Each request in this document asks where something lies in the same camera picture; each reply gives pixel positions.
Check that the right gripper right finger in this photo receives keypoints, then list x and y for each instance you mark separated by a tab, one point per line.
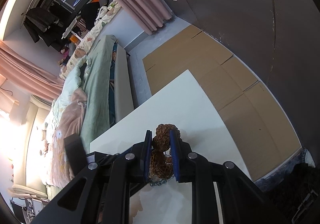
223	192

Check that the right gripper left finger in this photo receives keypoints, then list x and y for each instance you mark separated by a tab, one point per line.
101	192

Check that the black jewelry box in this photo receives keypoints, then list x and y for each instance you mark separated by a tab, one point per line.
75	152

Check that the silver chain jewelry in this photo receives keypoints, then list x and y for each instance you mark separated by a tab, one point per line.
156	181

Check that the pink plush blanket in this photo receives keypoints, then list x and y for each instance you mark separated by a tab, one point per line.
71	123

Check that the cardboard floor sheet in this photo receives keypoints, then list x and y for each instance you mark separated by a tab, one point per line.
261	131

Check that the green bed sheet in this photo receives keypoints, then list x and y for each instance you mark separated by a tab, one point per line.
99	88

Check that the light green pillow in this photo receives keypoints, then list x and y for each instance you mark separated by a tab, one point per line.
72	83

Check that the pink curtain left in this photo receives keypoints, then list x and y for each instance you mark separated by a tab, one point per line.
29	76

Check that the black hanging clothes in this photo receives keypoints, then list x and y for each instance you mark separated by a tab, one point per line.
44	25

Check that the white bed frame side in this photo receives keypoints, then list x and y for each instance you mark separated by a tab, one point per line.
122	89

